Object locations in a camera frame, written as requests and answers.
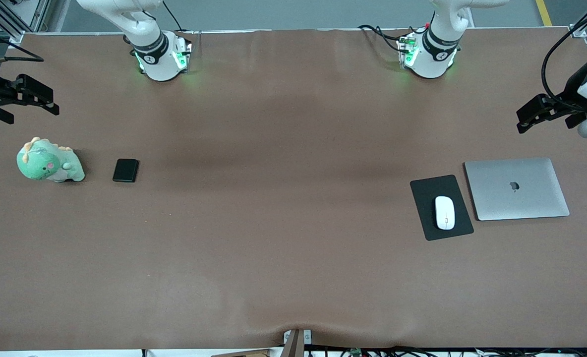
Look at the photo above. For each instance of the metal table edge bracket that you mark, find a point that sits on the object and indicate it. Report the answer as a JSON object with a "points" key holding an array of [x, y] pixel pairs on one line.
{"points": [[297, 342]]}

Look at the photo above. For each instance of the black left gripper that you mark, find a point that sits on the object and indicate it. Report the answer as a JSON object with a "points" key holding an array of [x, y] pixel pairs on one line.
{"points": [[567, 95]]}

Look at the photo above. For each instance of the silver laptop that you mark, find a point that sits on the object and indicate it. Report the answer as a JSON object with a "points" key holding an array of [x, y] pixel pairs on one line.
{"points": [[519, 191]]}

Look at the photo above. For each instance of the white computer mouse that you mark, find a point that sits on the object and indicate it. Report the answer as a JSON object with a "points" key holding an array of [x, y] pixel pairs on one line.
{"points": [[444, 213]]}

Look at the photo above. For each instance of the black mouse pad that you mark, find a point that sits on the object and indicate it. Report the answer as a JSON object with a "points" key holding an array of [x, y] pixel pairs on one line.
{"points": [[422, 198]]}

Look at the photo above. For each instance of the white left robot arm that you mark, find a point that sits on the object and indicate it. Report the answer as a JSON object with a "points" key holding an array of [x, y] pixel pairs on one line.
{"points": [[437, 29]]}

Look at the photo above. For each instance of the aluminium frame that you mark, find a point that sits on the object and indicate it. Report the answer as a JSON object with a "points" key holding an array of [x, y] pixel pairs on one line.
{"points": [[6, 20]]}

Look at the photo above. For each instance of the green dinosaur plush toy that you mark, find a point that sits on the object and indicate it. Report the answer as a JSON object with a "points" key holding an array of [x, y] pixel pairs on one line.
{"points": [[45, 163]]}

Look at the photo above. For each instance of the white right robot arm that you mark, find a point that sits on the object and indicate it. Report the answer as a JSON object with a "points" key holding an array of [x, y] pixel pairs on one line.
{"points": [[149, 44]]}

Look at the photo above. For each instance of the black phone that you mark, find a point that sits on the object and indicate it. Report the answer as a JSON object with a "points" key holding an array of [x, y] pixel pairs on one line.
{"points": [[125, 170]]}

